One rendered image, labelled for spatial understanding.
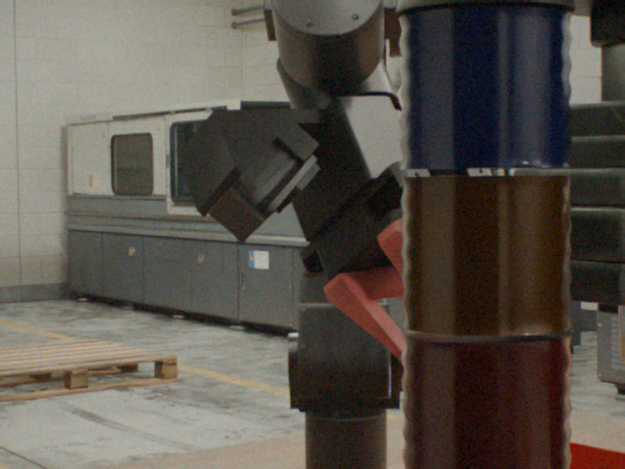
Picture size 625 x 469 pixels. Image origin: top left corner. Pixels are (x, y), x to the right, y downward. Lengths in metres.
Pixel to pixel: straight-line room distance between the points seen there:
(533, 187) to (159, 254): 10.24
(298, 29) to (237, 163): 0.07
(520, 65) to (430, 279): 0.05
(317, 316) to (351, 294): 0.25
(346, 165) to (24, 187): 11.43
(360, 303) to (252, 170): 0.10
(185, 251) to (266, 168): 9.49
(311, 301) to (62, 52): 11.37
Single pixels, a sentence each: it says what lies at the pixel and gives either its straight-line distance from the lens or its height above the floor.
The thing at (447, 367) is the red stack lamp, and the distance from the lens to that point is 0.28.
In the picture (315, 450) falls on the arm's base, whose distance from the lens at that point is 0.98.
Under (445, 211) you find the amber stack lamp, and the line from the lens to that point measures 0.28.
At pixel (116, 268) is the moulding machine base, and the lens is 11.22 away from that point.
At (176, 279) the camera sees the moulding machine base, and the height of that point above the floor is 0.32.
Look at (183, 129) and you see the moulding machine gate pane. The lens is 10.10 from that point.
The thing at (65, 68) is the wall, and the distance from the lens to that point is 12.28.
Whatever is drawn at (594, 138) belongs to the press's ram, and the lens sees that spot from 0.54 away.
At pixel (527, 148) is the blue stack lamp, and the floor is 1.16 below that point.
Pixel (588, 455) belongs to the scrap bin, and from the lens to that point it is 0.95.
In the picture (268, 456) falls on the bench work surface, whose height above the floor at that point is 0.90.
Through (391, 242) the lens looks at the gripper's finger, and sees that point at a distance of 0.65.
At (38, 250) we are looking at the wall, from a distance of 12.15.
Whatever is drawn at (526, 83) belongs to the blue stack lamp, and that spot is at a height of 1.17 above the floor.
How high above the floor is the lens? 1.16
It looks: 3 degrees down
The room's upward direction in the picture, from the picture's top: 1 degrees counter-clockwise
